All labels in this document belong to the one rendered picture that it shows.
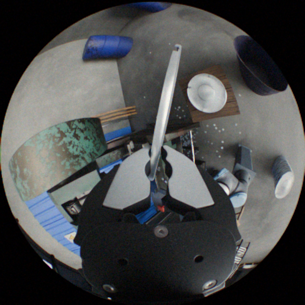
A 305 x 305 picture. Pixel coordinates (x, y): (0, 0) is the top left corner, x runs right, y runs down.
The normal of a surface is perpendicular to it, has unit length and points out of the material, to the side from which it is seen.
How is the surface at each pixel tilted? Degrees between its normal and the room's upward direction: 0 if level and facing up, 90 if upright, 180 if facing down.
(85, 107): 90
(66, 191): 90
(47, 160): 103
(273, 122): 0
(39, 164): 97
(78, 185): 90
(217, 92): 0
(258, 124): 0
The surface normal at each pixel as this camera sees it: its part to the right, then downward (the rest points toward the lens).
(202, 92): -0.71, 0.37
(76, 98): 0.66, 0.09
